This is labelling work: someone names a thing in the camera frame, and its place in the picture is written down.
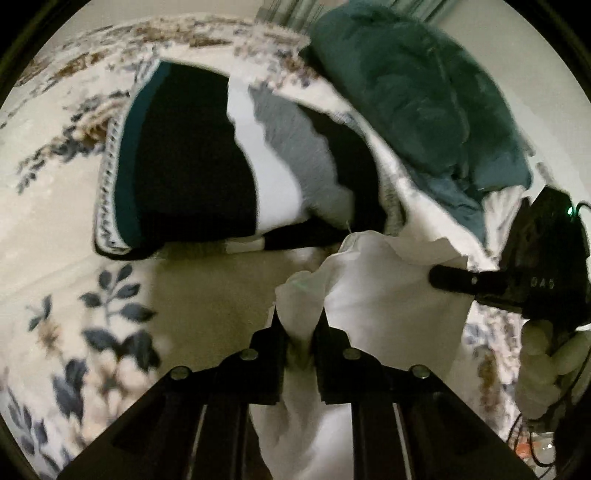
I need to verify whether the white gloved right hand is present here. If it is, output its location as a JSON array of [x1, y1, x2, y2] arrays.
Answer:
[[515, 320, 590, 430]]

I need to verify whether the white t-shirt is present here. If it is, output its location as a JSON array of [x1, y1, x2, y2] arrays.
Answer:
[[250, 232, 472, 479]]

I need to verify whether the floral bed cover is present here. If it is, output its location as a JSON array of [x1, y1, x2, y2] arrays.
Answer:
[[1, 13, 498, 479]]

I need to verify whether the dark green plush blanket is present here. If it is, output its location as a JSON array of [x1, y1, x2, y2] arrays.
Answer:
[[303, 1, 532, 243]]

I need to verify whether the white crumpled cloth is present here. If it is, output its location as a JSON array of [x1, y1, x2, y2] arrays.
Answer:
[[483, 186, 527, 260]]

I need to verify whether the black grey striped folded garment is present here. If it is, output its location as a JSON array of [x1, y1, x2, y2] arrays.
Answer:
[[93, 61, 406, 260]]

